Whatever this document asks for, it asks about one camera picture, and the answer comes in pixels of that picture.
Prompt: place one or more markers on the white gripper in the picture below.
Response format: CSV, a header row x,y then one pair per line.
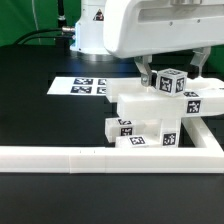
x,y
147,27

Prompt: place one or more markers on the white chair back frame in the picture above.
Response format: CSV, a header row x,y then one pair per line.
x,y
203,97

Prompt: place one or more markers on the white chair seat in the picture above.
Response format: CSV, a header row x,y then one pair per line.
x,y
167,131

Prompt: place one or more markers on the small white marker block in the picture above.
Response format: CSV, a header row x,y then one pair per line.
x,y
116,127

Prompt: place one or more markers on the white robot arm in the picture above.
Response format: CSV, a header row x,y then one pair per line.
x,y
89,31

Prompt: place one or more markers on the white marker base sheet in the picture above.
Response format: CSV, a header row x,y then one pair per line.
x,y
78,86

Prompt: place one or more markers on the white U-shaped obstacle frame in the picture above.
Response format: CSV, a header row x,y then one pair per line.
x,y
206,156

